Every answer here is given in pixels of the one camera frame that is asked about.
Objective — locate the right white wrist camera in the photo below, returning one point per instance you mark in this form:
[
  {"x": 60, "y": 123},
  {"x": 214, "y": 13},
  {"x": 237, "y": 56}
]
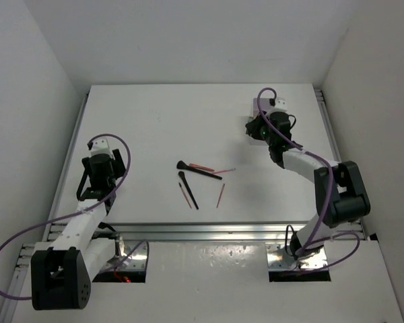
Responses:
[{"x": 278, "y": 105}]

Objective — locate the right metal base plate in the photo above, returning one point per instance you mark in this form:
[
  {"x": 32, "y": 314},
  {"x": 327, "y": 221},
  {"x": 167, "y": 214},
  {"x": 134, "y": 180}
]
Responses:
[{"x": 278, "y": 260}]

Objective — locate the white divided organizer box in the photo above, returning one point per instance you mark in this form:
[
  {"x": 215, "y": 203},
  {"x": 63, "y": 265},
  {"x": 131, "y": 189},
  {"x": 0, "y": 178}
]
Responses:
[{"x": 256, "y": 107}]

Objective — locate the aluminium rail frame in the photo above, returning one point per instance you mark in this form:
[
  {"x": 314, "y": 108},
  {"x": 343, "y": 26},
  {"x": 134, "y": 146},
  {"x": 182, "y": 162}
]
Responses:
[{"x": 202, "y": 124}]

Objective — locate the thin pink lip brush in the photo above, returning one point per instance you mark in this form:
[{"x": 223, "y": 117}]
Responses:
[{"x": 224, "y": 171}]

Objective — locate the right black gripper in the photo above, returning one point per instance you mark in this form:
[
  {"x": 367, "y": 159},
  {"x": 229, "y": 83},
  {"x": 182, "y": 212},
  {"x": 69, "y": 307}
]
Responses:
[{"x": 252, "y": 128}]

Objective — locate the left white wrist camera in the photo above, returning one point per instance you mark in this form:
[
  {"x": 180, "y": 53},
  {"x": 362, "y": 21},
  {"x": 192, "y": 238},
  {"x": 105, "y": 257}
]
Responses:
[{"x": 99, "y": 146}]

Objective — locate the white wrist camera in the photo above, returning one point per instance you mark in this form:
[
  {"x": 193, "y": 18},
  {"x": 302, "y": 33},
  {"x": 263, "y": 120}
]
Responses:
[
  {"x": 99, "y": 146},
  {"x": 278, "y": 105}
]

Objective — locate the metal base plate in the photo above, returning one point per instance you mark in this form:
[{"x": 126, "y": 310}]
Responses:
[
  {"x": 131, "y": 255},
  {"x": 278, "y": 260}
]

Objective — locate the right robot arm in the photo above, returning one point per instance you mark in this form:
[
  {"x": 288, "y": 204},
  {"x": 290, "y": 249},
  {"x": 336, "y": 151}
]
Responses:
[{"x": 340, "y": 193}]

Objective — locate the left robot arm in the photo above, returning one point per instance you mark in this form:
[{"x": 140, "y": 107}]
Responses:
[{"x": 62, "y": 274}]

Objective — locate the large black makeup brush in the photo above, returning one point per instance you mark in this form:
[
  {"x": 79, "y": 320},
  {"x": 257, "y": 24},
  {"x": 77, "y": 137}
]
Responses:
[{"x": 182, "y": 166}]

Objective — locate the thin orange angled brush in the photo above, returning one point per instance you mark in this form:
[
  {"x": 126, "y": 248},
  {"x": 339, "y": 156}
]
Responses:
[{"x": 220, "y": 195}]

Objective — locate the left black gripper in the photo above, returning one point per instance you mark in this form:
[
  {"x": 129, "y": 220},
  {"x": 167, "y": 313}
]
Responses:
[{"x": 116, "y": 164}]

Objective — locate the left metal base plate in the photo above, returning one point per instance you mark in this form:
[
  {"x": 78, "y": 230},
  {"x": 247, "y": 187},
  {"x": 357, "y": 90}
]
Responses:
[{"x": 131, "y": 255}]

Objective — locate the pink handle spoolie brush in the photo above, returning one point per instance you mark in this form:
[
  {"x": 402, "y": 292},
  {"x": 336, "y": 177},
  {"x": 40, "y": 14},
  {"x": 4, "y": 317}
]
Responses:
[{"x": 185, "y": 195}]

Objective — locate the black brush pink handle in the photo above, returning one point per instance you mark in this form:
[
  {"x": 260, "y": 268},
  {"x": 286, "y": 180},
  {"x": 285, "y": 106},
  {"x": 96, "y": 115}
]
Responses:
[{"x": 186, "y": 184}]

